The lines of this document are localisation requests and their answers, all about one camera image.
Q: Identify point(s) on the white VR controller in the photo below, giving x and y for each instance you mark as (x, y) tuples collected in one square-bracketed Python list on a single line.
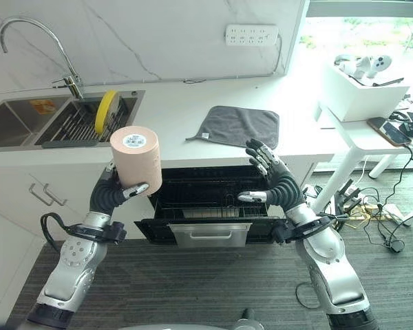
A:
[(373, 65)]

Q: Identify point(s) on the pink cylindrical cup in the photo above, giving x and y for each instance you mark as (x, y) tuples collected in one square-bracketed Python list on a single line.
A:
[(137, 159)]

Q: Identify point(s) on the white storage box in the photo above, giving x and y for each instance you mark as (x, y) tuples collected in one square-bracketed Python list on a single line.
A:
[(363, 94)]

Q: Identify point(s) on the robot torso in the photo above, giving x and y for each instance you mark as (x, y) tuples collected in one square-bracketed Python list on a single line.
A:
[(241, 319)]

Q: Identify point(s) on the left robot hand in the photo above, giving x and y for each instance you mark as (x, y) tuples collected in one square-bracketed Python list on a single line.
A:
[(107, 196)]

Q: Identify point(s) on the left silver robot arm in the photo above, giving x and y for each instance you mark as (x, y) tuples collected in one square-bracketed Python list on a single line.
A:
[(72, 261)]

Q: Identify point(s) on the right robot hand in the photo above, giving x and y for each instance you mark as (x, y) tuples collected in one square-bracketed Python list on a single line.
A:
[(278, 182)]

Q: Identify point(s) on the black dish drying rack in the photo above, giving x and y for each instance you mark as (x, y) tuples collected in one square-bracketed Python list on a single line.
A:
[(79, 127)]

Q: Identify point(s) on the white side table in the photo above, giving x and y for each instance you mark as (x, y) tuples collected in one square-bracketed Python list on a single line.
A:
[(365, 144)]

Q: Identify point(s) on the smartphone with brown case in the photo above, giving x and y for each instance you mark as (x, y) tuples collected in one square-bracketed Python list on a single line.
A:
[(389, 131)]

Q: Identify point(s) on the yellow plate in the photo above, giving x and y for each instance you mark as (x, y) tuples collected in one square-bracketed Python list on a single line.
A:
[(104, 111)]

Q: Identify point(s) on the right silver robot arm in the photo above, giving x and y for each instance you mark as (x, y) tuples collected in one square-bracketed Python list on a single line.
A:
[(327, 261)]

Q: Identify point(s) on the stainless steel sink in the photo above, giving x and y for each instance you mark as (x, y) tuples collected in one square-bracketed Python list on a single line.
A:
[(60, 118)]

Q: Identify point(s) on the grey microfibre cloth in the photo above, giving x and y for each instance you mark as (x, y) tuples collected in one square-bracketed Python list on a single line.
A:
[(239, 125)]

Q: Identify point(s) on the chrome gooseneck faucet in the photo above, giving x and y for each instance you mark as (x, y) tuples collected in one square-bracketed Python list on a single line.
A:
[(44, 51)]

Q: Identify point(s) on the white power strip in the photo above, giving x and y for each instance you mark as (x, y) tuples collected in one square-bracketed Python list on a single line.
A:
[(251, 34)]

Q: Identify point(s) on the black drawer dishwasher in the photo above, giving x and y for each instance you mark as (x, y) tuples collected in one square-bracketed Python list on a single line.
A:
[(210, 206)]

